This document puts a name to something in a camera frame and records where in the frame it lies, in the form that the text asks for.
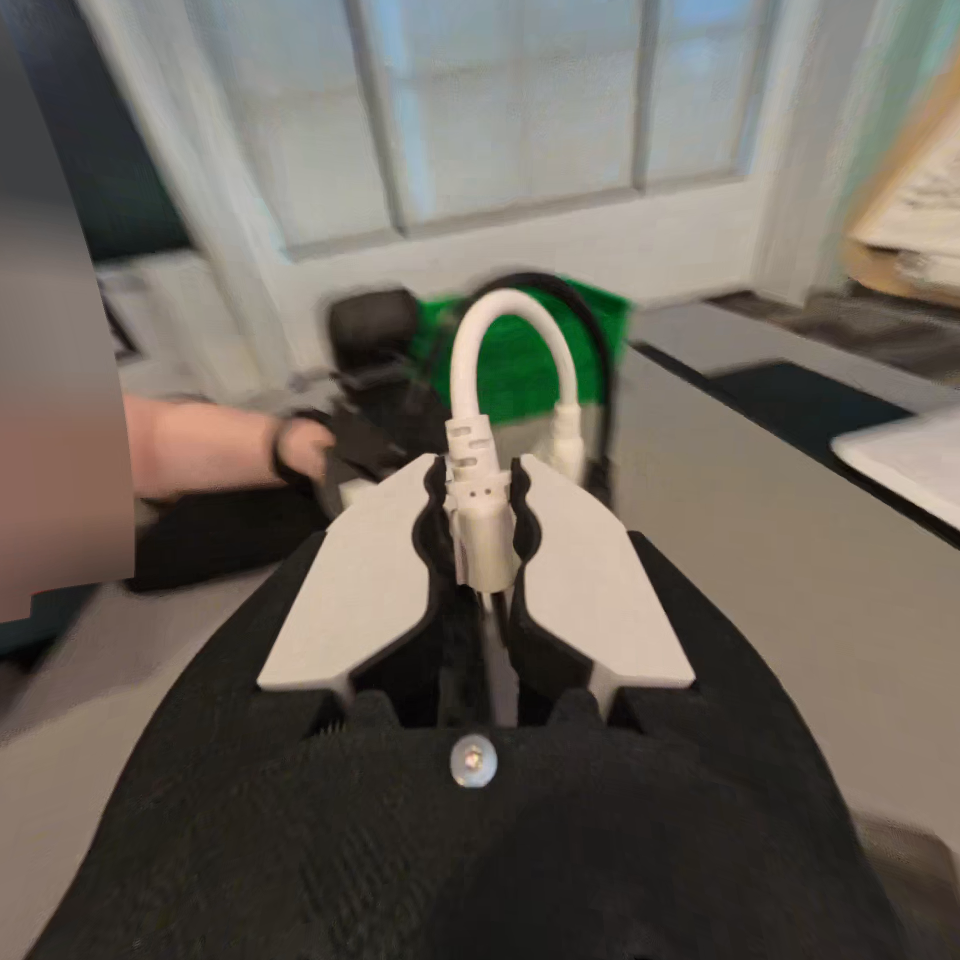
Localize person's left forearm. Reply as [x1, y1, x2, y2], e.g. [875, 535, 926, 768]
[122, 393, 280, 502]

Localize instruction sign on white stand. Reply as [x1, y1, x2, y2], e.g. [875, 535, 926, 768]
[831, 60, 960, 530]

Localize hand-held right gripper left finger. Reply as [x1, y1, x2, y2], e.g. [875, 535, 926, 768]
[256, 452, 451, 693]

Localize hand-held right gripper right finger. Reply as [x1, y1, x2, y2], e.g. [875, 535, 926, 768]
[510, 452, 699, 693]

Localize green plastic bin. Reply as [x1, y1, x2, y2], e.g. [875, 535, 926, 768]
[408, 292, 637, 429]

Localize white power cord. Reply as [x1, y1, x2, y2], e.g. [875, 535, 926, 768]
[444, 289, 588, 601]

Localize white framed window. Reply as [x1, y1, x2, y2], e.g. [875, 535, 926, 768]
[187, 0, 785, 260]

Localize black power cord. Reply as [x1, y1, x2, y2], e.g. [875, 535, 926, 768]
[465, 270, 622, 505]

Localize person's left hand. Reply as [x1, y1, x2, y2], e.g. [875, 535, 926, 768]
[287, 416, 337, 483]

